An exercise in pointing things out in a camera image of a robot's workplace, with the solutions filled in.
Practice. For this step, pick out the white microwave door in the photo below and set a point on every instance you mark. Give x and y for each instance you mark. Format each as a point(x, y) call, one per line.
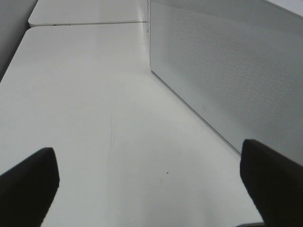
point(237, 63)

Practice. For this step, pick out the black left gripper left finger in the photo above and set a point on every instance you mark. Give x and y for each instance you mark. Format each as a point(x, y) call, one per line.
point(28, 189)

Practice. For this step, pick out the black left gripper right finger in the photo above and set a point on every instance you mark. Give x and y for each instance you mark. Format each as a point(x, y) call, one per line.
point(274, 183)

